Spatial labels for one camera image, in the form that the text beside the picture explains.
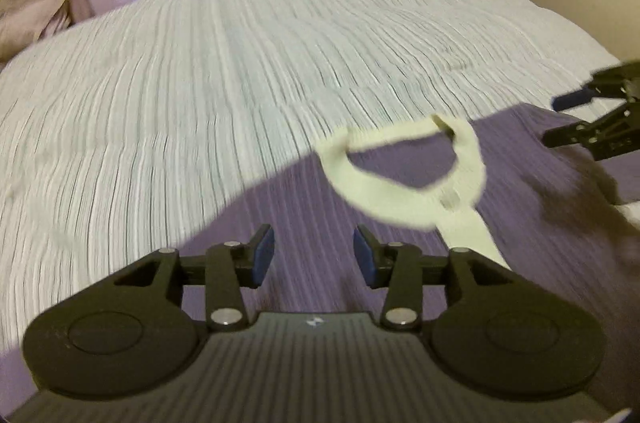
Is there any bed with striped cover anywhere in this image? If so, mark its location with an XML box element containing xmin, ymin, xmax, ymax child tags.
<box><xmin>0</xmin><ymin>0</ymin><xmax>636</xmax><ymax>349</ymax></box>

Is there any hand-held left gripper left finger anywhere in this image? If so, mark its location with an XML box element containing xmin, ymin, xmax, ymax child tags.
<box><xmin>114</xmin><ymin>224</ymin><xmax>277</xmax><ymax>332</ymax></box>

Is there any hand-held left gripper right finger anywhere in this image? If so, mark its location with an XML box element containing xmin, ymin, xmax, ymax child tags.
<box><xmin>353</xmin><ymin>224</ymin><xmax>516</xmax><ymax>332</ymax></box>

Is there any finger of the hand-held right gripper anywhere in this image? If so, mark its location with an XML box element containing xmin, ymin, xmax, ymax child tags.
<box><xmin>551</xmin><ymin>60</ymin><xmax>640</xmax><ymax>112</ymax></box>
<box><xmin>542</xmin><ymin>100</ymin><xmax>640</xmax><ymax>162</ymax></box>

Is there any purple and cream garment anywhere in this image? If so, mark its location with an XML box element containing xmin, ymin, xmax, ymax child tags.
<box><xmin>0</xmin><ymin>102</ymin><xmax>640</xmax><ymax>409</ymax></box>

